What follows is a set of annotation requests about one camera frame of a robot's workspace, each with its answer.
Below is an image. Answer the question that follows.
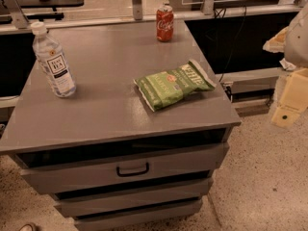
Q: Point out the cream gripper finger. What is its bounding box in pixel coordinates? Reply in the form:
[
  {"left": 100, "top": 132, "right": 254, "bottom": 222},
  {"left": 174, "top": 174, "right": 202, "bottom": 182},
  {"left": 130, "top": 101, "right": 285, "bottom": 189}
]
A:
[{"left": 270, "top": 68, "right": 308, "bottom": 128}]

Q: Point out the clear plastic tea bottle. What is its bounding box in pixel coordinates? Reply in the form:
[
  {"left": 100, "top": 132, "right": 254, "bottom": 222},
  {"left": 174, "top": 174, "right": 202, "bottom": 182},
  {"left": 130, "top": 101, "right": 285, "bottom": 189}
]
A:
[{"left": 31, "top": 21, "right": 76, "bottom": 98}]

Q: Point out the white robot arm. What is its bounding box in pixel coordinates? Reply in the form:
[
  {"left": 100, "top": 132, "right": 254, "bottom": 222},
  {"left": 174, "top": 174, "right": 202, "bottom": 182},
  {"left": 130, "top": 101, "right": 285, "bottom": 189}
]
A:
[{"left": 263, "top": 4, "right": 308, "bottom": 128}]

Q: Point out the red coke can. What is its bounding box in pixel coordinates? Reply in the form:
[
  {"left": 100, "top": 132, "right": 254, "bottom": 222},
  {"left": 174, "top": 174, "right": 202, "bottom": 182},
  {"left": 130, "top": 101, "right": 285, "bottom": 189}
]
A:
[{"left": 156, "top": 5, "right": 174, "bottom": 42}]

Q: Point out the white crumpled cloth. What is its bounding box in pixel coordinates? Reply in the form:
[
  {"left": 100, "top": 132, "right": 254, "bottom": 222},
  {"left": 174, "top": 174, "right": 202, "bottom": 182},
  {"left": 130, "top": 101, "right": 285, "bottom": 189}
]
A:
[{"left": 280, "top": 58, "right": 296, "bottom": 71}]

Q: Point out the green kettle chips bag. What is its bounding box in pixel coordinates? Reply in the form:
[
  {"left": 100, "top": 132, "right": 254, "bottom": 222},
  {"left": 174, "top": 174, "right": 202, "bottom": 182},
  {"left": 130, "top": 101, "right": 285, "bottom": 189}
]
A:
[{"left": 134, "top": 60, "right": 216, "bottom": 112}]

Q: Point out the grey drawer cabinet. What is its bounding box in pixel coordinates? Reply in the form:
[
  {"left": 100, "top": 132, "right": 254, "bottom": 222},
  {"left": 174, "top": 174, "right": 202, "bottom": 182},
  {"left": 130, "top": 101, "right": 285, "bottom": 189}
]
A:
[{"left": 0, "top": 21, "right": 240, "bottom": 231}]

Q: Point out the dark background table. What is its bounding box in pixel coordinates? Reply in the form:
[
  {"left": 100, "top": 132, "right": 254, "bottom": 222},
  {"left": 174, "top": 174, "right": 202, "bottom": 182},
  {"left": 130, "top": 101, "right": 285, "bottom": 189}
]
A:
[{"left": 16, "top": 0, "right": 85, "bottom": 20}]

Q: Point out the shoe tip at floor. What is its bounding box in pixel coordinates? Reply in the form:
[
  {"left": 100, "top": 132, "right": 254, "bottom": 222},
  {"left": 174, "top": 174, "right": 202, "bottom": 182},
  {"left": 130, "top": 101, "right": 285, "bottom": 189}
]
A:
[{"left": 18, "top": 223, "right": 38, "bottom": 231}]

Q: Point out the black drawer handle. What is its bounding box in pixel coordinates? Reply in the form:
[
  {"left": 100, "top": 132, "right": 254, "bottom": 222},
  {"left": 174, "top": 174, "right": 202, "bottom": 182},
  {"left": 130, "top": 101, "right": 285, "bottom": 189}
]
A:
[{"left": 116, "top": 163, "right": 149, "bottom": 178}]

